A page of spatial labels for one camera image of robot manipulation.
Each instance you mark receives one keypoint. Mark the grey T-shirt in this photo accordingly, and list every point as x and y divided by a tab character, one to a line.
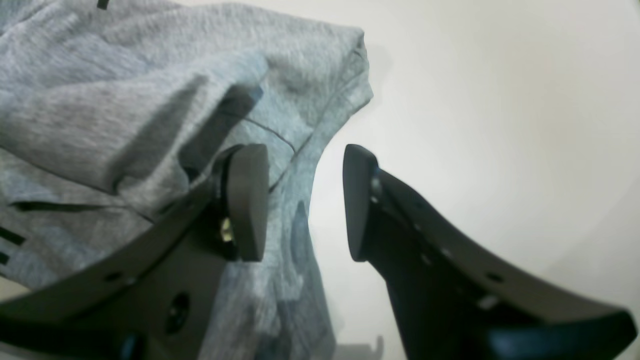
109	116

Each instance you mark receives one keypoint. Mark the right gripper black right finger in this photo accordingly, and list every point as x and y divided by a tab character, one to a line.
451	298

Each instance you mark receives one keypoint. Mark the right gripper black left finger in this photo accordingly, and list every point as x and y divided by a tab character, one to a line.
152	299

